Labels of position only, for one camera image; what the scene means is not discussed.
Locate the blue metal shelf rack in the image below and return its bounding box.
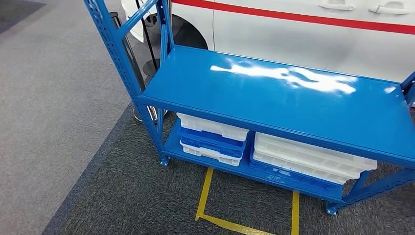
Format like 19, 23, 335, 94
83, 0, 415, 217

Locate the blue plastic tray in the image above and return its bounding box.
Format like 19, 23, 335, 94
177, 124, 247, 159
249, 142, 340, 192

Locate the black stanchion belt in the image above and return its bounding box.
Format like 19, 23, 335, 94
134, 0, 159, 71

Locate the white car with red stripe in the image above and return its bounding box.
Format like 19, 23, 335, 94
120, 0, 415, 84

